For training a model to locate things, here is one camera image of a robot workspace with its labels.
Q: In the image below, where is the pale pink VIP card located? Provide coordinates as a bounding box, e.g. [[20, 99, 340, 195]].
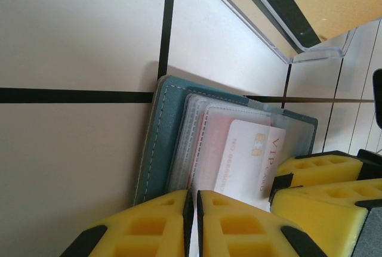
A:
[[214, 119, 287, 212]]

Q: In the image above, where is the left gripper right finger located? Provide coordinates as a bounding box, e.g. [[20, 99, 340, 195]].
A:
[[196, 190, 319, 257]]

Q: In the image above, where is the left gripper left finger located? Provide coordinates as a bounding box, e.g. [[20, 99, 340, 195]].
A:
[[59, 189, 195, 257]]

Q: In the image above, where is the red VIP card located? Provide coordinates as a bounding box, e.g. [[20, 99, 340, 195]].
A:
[[187, 113, 230, 192]]

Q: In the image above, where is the teal card holder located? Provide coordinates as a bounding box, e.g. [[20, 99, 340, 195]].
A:
[[133, 74, 319, 210]]

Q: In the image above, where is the clear acrylic card organizer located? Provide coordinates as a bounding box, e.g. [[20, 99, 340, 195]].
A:
[[190, 0, 382, 64]]

